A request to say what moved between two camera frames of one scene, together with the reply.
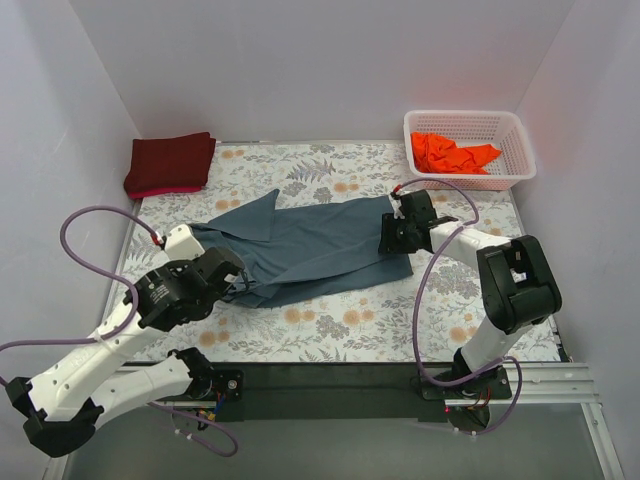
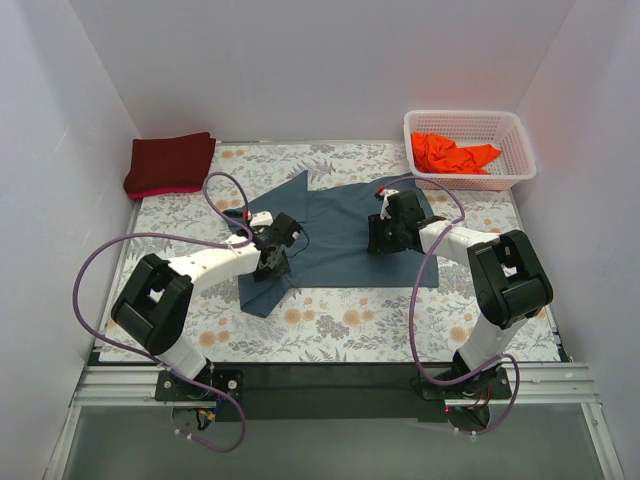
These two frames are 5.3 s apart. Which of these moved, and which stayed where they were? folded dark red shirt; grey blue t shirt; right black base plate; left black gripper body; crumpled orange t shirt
Moved: grey blue t shirt; left black gripper body
Stayed: folded dark red shirt; right black base plate; crumpled orange t shirt
